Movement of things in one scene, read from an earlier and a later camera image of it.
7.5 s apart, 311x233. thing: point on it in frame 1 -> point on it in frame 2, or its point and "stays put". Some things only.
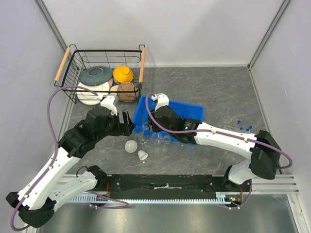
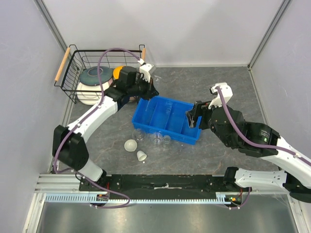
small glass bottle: [166, 140] stays put
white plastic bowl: [130, 146] stays put
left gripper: [126, 128] -> [150, 91]
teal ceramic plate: [95, 75] stays put
